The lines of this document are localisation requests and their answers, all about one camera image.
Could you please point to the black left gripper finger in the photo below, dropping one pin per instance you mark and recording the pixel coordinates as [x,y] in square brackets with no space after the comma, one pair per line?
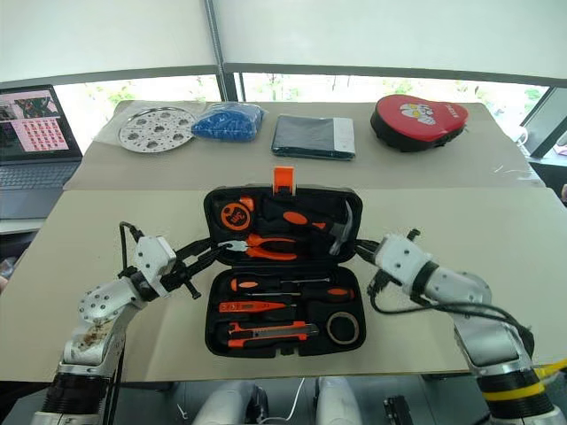
[195,245]
[206,257]

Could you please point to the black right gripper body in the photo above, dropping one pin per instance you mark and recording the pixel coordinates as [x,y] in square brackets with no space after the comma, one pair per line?
[377,283]

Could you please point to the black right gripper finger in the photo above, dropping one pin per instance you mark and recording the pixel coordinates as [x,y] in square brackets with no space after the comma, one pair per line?
[365,257]
[370,244]

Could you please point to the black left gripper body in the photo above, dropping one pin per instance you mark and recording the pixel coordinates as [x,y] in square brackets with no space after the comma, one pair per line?
[177,279]

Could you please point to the orange voltage tester pen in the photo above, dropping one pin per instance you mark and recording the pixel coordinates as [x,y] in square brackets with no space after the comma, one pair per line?
[248,306]

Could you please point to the black electrical tape roll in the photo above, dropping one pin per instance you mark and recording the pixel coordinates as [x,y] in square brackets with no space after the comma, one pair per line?
[330,329]

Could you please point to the black plastic tool case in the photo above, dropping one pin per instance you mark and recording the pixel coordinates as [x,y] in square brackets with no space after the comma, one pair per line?
[283,270]

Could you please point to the orange black utility knife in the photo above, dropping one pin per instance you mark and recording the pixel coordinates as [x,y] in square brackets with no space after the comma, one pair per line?
[266,333]

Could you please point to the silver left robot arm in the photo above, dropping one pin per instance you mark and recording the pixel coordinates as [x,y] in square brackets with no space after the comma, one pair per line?
[102,301]

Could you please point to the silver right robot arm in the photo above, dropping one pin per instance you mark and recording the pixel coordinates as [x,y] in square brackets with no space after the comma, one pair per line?
[460,288]

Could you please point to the orange round tape measure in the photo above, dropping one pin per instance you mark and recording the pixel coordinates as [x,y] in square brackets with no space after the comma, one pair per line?
[236,215]

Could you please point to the perforated steel steamer plate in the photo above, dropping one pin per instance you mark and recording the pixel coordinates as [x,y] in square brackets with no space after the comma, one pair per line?
[155,132]

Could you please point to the dark folded cloth package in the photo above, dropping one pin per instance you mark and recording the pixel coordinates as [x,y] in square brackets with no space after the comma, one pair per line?
[305,136]

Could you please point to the grey rounded robot leg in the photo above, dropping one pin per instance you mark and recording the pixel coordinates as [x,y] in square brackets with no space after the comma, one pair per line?
[336,403]
[226,405]

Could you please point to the blue bag of pieces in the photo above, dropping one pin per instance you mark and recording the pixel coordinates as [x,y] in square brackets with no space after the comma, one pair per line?
[226,123]

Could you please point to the small black ribbed block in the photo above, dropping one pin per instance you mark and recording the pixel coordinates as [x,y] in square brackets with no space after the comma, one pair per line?
[395,411]

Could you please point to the red heart-shaped case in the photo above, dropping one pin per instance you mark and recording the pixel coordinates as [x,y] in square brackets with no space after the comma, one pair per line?
[416,121]

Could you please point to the black laptop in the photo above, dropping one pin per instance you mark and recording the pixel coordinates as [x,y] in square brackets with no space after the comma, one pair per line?
[33,177]

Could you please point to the dark framed panel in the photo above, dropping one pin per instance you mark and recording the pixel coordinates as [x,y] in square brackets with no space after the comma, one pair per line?
[542,124]

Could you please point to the ribbed metal conduit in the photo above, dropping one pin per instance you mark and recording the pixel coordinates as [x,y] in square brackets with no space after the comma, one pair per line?
[215,35]

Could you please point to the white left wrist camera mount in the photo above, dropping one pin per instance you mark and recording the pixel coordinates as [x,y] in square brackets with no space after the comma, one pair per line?
[153,257]

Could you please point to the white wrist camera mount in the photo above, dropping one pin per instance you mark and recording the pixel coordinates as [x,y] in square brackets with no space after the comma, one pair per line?
[401,259]
[153,257]

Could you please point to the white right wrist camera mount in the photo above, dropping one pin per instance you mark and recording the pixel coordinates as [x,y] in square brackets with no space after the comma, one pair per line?
[401,259]

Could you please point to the grey window frame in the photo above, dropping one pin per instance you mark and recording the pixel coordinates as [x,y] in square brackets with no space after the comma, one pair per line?
[354,71]

